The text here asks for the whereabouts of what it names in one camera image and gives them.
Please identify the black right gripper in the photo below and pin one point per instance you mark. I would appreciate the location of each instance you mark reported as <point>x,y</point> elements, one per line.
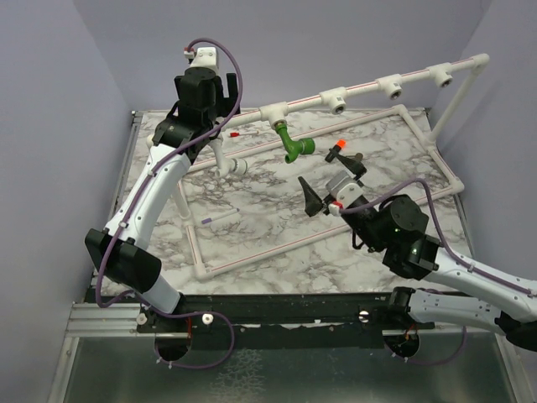
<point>312,202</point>

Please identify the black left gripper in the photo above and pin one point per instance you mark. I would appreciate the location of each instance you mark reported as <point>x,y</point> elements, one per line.
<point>227,104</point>

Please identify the green water faucet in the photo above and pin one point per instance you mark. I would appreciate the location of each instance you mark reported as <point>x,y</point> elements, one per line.
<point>293,148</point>

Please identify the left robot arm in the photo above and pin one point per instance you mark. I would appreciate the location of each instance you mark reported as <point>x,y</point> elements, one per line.
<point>119,251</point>

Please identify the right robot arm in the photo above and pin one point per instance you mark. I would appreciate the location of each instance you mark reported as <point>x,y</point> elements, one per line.
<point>402,225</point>

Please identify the black orange marker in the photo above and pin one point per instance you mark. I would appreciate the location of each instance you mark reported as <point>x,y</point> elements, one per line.
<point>335,150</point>

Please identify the red capped white pen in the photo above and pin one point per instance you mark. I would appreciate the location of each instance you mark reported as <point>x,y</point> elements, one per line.
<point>242,133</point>

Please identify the white installed faucet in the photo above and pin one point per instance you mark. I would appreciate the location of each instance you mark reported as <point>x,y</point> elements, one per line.
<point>227,166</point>

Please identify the purple capped white pen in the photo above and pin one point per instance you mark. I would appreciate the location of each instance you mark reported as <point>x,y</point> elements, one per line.
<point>220,216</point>

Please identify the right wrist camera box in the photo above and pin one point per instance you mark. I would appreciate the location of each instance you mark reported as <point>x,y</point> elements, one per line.
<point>344,190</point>

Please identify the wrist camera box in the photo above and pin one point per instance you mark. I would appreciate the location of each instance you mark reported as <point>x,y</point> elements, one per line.
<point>204,57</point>
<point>344,190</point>

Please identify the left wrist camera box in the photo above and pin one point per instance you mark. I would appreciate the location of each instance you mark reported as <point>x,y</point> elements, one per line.
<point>204,57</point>

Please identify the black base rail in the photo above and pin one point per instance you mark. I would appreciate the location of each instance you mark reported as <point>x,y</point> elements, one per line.
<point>256,322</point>

